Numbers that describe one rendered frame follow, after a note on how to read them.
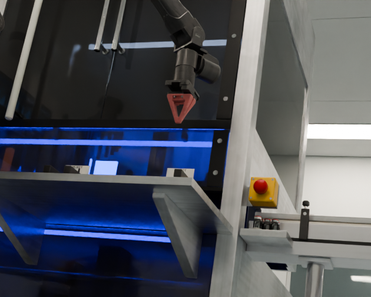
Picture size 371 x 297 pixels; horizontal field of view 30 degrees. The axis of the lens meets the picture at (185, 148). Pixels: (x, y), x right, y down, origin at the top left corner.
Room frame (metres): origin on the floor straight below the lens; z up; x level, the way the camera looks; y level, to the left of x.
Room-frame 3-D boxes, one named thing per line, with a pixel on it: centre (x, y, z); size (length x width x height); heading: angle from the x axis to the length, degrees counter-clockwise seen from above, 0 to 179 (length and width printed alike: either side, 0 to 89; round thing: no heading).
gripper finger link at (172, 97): (1.64, 0.03, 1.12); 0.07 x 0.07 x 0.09; 69
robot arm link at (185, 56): (1.63, 0.03, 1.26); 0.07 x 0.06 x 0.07; 126
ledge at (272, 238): (1.88, -0.27, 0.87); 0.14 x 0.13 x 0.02; 160
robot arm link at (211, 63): (1.66, 0.00, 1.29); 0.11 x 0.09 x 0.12; 126
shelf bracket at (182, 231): (1.72, -0.01, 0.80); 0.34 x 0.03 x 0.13; 160
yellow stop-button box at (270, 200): (1.84, -0.24, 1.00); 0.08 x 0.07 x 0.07; 160
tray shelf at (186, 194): (1.81, 0.22, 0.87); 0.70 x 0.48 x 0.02; 70
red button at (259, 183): (1.80, -0.22, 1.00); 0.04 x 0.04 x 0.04; 70
